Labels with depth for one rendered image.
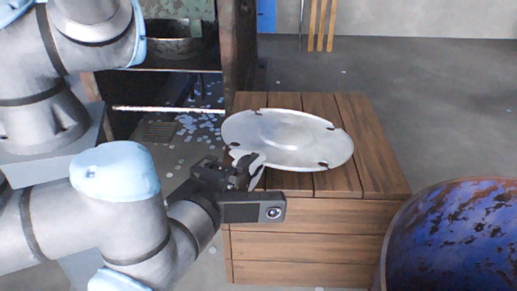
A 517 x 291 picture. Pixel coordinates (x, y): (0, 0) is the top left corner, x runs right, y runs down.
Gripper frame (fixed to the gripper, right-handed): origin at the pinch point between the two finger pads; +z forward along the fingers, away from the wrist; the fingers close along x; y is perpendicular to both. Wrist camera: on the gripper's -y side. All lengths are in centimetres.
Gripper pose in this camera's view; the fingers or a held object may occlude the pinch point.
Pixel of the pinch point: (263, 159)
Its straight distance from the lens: 61.6
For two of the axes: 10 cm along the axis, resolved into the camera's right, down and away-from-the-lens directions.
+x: -0.7, 8.7, 5.0
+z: 4.2, -4.2, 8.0
